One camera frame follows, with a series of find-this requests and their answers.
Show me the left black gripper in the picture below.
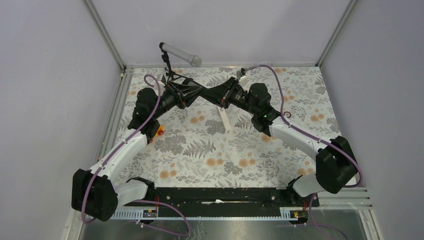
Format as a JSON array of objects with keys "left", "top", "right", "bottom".
[{"left": 152, "top": 81, "right": 204, "bottom": 120}]

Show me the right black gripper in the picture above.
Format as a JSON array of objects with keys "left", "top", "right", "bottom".
[{"left": 201, "top": 77, "right": 258, "bottom": 116}]

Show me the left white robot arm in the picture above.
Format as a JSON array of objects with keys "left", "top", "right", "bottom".
[{"left": 71, "top": 80, "right": 204, "bottom": 224}]

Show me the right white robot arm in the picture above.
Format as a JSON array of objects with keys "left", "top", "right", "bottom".
[{"left": 199, "top": 77, "right": 363, "bottom": 206}]

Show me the black tripod microphone stand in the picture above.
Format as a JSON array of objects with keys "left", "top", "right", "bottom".
[{"left": 161, "top": 50, "right": 188, "bottom": 82}]

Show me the grey microphone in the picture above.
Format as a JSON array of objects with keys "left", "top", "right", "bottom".
[{"left": 159, "top": 42, "right": 202, "bottom": 67}]

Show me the orange toy car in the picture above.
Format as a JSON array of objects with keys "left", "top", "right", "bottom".
[{"left": 155, "top": 125, "right": 165, "bottom": 136}]

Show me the floral table mat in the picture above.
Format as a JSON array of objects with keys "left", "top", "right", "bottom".
[{"left": 115, "top": 67, "right": 340, "bottom": 188}]

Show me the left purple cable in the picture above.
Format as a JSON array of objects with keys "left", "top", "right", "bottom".
[{"left": 80, "top": 74, "right": 163, "bottom": 225}]

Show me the purple cable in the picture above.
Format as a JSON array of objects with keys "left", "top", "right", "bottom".
[
  {"left": 245, "top": 64, "right": 364, "bottom": 189},
  {"left": 80, "top": 74, "right": 163, "bottom": 225}
]

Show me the aluminium frame post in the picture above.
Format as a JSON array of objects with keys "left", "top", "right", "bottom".
[{"left": 82, "top": 0, "right": 127, "bottom": 72}]

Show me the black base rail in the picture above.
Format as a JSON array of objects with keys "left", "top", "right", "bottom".
[{"left": 143, "top": 187, "right": 320, "bottom": 208}]

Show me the grey slotted cable duct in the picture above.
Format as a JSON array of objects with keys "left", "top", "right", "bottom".
[{"left": 111, "top": 207, "right": 309, "bottom": 223}]

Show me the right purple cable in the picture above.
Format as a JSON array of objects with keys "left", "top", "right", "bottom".
[{"left": 245, "top": 64, "right": 364, "bottom": 189}]

